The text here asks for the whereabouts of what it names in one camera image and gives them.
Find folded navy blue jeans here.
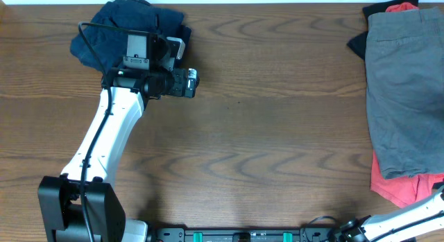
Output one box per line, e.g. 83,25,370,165
70,0,191,71

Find black garment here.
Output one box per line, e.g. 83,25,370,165
346,0,444,190

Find red t-shirt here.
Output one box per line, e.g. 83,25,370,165
370,2,444,209

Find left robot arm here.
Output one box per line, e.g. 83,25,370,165
37,31,199,241

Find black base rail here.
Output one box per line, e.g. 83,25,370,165
147,227,337,242

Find grey shorts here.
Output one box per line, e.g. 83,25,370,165
364,6,444,180

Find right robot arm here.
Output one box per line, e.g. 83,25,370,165
332,187,443,242

